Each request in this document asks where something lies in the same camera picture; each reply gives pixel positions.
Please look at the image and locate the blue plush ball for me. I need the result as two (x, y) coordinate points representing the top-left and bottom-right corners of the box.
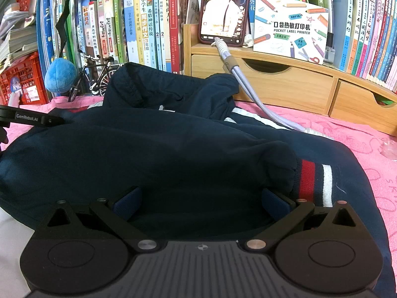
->
(44, 58), (77, 94)

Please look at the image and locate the miniature bicycle model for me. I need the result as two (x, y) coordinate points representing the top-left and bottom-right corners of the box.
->
(68, 49), (123, 102)

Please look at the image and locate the white and navy jacket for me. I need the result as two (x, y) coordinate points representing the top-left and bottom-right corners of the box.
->
(1, 63), (396, 297)

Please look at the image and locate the round blue tag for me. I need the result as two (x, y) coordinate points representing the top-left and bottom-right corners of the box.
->
(8, 76), (22, 108)

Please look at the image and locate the person's left hand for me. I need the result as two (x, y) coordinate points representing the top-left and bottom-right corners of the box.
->
(0, 125), (9, 152)

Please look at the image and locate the wooden drawer organizer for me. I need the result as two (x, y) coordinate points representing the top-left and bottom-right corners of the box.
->
(182, 23), (397, 137)

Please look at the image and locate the red plastic crate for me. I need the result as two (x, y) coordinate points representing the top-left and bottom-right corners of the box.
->
(1, 51), (48, 105)

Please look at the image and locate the pink bunny pattern blanket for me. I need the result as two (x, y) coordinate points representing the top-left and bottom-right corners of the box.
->
(1, 96), (396, 274)

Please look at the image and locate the row of books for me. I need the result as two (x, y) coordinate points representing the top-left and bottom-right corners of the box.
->
(248, 0), (396, 92)
(31, 0), (200, 79)

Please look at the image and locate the white patterned small box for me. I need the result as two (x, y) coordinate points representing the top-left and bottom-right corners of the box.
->
(253, 0), (329, 65)

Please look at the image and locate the stack of papers and books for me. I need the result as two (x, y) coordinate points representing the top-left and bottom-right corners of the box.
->
(0, 2), (38, 72)

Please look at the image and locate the row of books right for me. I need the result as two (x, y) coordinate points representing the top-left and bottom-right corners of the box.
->
(248, 0), (396, 92)

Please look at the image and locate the row of books left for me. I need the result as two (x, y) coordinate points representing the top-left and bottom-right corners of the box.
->
(31, 0), (200, 79)

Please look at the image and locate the white charging cable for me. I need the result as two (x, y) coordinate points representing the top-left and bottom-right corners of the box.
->
(210, 36), (334, 140)

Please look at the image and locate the smartphone with lit screen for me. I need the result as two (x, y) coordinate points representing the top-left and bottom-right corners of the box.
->
(198, 0), (249, 46)

